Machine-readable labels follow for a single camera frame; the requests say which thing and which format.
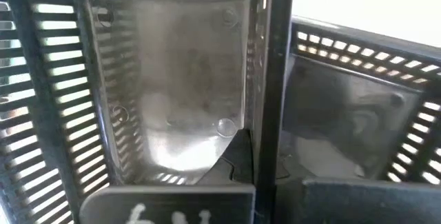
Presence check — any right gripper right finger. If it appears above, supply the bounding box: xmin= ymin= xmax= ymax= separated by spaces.
xmin=275 ymin=163 xmax=441 ymax=224

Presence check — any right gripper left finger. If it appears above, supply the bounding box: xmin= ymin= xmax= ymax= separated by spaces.
xmin=79 ymin=129 xmax=256 ymax=224

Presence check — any black slotted plastic basket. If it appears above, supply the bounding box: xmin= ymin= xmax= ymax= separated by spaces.
xmin=0 ymin=0 xmax=242 ymax=224
xmin=13 ymin=0 xmax=297 ymax=224
xmin=275 ymin=15 xmax=441 ymax=187

